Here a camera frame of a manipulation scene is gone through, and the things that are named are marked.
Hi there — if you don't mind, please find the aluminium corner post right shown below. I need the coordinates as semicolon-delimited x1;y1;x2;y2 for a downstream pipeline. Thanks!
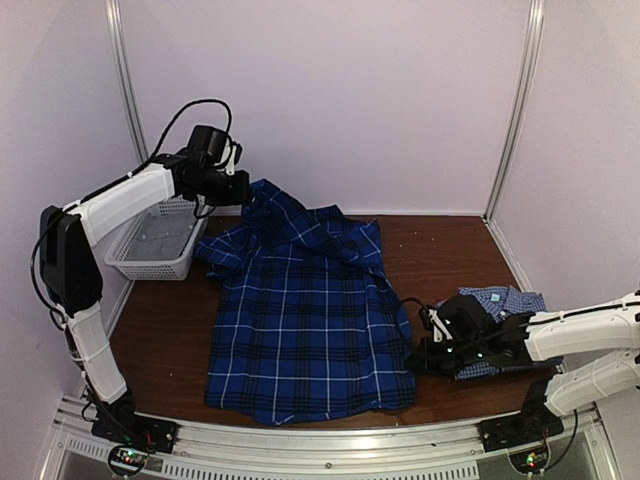
483;0;545;224

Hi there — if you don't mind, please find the left circuit board with leds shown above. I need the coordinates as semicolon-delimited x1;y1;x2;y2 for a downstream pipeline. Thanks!
107;445;150;476

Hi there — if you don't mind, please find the grey folded shirt in basket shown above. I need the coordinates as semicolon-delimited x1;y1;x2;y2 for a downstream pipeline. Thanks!
125;213;196;261

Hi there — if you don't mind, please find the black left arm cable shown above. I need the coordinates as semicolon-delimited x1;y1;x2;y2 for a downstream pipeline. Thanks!
144;98;235;166

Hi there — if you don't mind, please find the dark blue plaid shirt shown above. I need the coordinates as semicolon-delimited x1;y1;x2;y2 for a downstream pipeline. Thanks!
195;180;416;426

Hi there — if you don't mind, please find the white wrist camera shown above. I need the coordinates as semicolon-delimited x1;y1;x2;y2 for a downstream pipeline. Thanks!
419;307;453;343
223;141;243;176

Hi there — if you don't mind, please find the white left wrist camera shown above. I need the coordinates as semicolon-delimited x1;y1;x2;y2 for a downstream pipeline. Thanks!
223;141;243;176

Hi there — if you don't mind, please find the circuit board with leds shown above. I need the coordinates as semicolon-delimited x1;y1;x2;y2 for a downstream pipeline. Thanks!
107;445;150;476
509;446;550;475

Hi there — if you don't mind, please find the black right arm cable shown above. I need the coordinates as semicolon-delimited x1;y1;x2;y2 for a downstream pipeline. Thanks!
394;297;426;346

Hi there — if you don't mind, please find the aluminium corner post left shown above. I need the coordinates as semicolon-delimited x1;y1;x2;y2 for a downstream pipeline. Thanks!
104;0;148;163

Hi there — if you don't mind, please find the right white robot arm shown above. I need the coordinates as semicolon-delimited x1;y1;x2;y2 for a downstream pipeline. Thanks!
406;291;639;442

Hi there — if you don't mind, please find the white plastic mesh basket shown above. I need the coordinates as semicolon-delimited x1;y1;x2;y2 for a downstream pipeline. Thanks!
104;198;208;281

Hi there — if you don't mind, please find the right circuit board with leds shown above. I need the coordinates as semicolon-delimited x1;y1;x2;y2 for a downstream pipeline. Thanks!
509;446;550;475

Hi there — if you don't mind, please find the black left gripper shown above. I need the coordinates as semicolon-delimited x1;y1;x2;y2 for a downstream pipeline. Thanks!
189;167;249;207

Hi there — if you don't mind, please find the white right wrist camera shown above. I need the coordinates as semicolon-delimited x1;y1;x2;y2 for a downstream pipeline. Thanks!
419;307;453;343

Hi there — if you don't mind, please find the aluminium front rail frame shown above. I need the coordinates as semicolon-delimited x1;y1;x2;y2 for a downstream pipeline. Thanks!
35;395;622;479

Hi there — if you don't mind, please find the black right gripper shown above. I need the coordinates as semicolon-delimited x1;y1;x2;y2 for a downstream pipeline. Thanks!
404;338;485;378

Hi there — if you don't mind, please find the aluminium corner post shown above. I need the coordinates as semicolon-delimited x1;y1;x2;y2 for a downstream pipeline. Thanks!
104;0;148;163
483;0;545;224

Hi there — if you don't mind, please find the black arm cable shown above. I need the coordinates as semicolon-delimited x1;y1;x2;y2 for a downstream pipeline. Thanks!
394;297;426;346
144;98;235;166

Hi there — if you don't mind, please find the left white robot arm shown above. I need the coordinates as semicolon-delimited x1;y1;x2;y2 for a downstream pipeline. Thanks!
32;125;251;444

